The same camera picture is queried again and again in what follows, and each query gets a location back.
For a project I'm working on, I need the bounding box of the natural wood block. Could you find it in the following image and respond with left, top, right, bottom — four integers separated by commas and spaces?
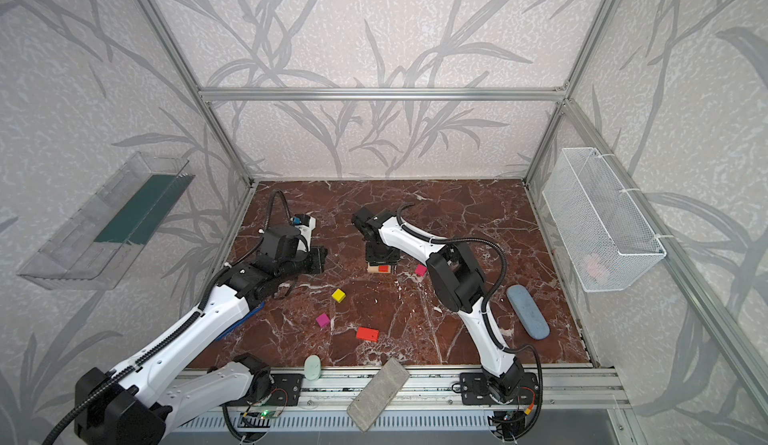
367, 264, 392, 274

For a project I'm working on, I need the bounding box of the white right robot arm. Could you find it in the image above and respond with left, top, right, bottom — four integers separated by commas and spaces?
352, 208, 525, 401

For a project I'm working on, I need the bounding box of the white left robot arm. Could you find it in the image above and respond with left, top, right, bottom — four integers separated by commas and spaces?
43, 246, 328, 444

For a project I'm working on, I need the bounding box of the yellow cube block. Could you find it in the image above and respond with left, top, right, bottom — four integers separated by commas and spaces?
332, 289, 346, 303

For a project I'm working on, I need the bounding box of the magenta cube block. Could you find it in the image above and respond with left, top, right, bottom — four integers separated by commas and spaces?
316, 313, 331, 328

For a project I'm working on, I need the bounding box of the pale green oval soap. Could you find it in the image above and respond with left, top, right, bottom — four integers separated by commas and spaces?
303, 355, 322, 381

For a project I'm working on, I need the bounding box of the grey stone slab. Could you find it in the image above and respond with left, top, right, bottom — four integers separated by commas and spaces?
347, 359, 410, 432

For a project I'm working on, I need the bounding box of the blue grey oval case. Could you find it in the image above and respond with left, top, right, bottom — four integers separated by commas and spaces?
506, 285, 550, 340

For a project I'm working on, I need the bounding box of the pink item in basket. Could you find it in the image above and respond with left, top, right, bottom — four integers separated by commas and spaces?
583, 253, 610, 284

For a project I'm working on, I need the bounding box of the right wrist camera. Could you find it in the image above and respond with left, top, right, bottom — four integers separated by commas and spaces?
352, 207, 393, 242

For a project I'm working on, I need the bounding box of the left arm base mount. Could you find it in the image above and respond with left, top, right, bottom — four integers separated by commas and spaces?
256, 373, 304, 407

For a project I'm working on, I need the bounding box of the aluminium horizontal frame bar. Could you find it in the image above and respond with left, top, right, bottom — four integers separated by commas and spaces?
199, 87, 565, 102

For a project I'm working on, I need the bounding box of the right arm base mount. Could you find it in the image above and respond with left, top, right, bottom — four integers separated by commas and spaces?
451, 372, 539, 407

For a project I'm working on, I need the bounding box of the clear plastic wall bin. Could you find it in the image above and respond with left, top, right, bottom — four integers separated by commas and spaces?
17, 152, 195, 290

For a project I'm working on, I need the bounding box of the white wire basket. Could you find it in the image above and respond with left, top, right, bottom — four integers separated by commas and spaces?
542, 147, 667, 293

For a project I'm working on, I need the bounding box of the aluminium frame post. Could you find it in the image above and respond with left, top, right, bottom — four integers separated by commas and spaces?
523, 0, 622, 185

